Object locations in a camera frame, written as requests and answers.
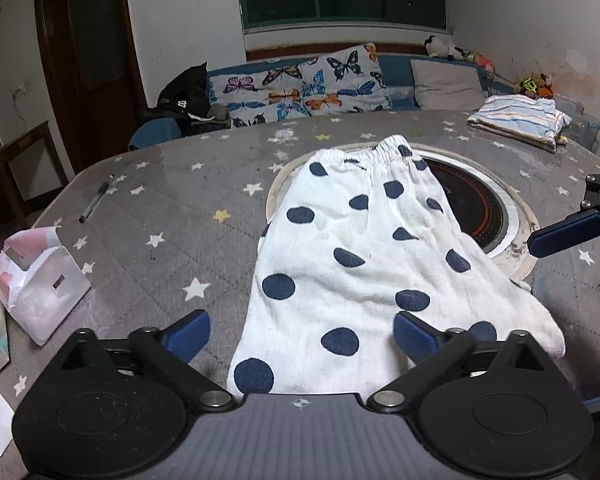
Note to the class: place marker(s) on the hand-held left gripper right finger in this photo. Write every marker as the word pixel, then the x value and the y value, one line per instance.
pixel 415 338

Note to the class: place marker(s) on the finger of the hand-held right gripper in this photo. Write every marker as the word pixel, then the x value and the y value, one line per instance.
pixel 565 232

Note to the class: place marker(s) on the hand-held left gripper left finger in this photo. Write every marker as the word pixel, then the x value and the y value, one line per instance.
pixel 187 331

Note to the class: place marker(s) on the white navy polka-dot pants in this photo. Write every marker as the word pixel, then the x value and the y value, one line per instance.
pixel 350 240

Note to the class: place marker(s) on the pale yellow soft item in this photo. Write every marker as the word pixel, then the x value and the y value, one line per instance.
pixel 562 138

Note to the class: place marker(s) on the round built-in induction cooktop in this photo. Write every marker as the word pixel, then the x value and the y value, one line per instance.
pixel 475 200

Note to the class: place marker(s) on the clear plastic storage box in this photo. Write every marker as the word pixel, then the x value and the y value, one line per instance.
pixel 582 127

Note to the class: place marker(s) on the grey star print tablecloth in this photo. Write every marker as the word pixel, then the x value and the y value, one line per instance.
pixel 170 220

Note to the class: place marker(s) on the folded blue striped cloth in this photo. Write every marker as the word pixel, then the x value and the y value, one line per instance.
pixel 520 117

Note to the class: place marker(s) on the orange plush toy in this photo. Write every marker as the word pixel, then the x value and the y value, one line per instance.
pixel 546 87

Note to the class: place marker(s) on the white pink paper bag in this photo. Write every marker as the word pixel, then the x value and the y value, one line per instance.
pixel 45 295

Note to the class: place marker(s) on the green yellow plush toy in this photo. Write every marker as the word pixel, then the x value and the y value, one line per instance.
pixel 529 85

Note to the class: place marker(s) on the black clear pen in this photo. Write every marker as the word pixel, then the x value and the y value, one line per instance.
pixel 96 199

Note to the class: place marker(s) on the grey pillow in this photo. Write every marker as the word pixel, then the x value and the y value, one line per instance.
pixel 445 85

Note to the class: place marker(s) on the pink plush toy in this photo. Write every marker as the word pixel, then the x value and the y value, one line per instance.
pixel 480 61

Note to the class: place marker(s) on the black white plush toy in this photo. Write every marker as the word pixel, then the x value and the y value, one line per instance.
pixel 437 46

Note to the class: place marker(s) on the blue sofa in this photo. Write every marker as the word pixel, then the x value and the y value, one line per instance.
pixel 400 72

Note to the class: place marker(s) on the black bag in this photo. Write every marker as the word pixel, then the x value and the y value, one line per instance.
pixel 185 95

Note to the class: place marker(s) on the dark wooden console table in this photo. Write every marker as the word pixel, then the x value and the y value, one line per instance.
pixel 20 145

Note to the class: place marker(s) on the dark wooden door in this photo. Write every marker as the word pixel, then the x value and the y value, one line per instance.
pixel 95 60

